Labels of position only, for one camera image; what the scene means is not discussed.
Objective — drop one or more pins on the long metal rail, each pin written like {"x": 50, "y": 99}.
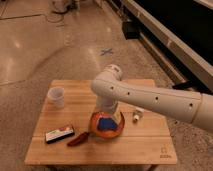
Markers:
{"x": 182, "y": 30}

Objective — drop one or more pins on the white base with cables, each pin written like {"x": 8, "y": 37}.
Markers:
{"x": 63, "y": 6}

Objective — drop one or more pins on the blue sponge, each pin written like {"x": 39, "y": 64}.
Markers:
{"x": 105, "y": 124}

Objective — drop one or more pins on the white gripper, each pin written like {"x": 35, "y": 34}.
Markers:
{"x": 106, "y": 105}

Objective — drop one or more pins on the orange bowl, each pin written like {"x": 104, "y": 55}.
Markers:
{"x": 118, "y": 117}

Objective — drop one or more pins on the black box on floor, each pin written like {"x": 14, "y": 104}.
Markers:
{"x": 130, "y": 30}

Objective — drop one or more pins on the black white box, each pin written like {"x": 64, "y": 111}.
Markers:
{"x": 59, "y": 134}

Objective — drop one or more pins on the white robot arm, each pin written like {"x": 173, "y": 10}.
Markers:
{"x": 190, "y": 107}

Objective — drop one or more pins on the wooden table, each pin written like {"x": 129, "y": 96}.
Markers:
{"x": 145, "y": 142}

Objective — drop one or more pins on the blue tape cross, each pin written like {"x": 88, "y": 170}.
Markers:
{"x": 106, "y": 51}

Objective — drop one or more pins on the small white bottle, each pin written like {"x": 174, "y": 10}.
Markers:
{"x": 137, "y": 114}

